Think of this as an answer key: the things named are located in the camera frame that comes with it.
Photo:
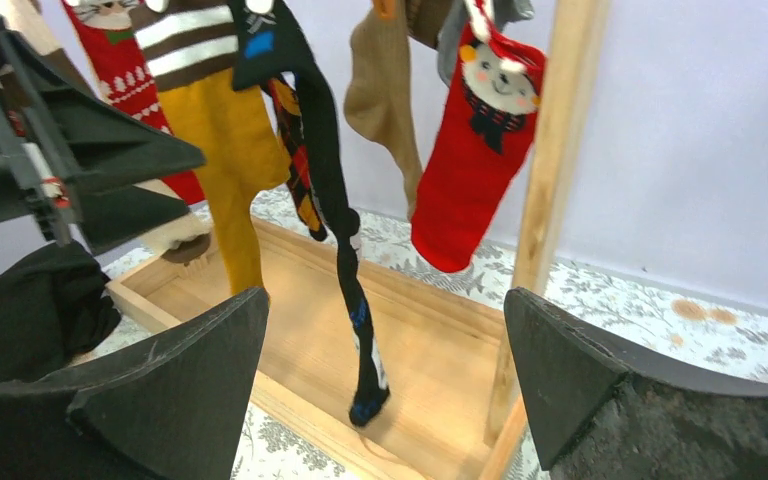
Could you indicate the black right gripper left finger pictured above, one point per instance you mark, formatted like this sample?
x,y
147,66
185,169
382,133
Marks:
x,y
171,406

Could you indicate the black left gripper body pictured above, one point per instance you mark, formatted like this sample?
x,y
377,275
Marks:
x,y
36,167

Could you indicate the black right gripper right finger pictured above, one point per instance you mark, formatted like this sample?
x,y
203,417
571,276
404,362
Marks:
x,y
602,407

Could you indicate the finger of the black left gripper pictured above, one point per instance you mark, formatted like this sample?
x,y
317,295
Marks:
x,y
90,144
109,220

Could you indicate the black sock with blue patch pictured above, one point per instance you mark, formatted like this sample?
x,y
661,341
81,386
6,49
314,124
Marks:
x,y
270,43

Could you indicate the red snowman sock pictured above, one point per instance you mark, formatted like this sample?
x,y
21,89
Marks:
x,y
487,128

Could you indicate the red patterned christmas sock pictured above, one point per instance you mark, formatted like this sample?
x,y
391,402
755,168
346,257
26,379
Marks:
x,y
105,33

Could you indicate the black cloth on mat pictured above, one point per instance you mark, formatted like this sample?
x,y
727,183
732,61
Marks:
x,y
53,306

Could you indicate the mustard yellow sock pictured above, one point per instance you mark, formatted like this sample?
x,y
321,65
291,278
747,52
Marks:
x,y
243,158

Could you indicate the brown white striped sock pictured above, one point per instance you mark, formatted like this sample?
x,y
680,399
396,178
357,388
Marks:
x,y
184,41

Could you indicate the dark argyle sock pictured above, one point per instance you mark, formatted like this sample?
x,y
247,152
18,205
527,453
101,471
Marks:
x,y
289,126

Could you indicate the tan beige sock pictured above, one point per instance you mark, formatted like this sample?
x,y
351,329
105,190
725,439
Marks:
x,y
377,103

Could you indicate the orange clothes peg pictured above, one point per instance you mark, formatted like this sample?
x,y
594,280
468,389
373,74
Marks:
x,y
385,9

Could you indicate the wooden drying rack frame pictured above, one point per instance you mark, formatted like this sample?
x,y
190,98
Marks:
x,y
455,411

